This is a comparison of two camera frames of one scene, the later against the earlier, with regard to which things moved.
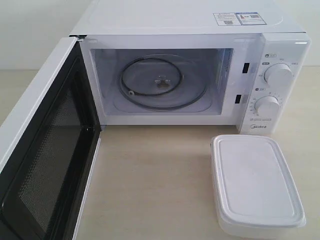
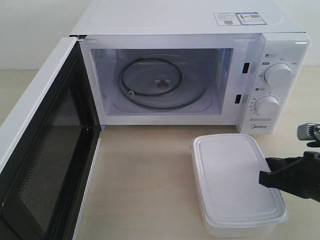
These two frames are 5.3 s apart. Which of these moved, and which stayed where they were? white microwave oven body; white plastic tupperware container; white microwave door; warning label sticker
Moved: white plastic tupperware container
Stayed: white microwave oven body; white microwave door; warning label sticker
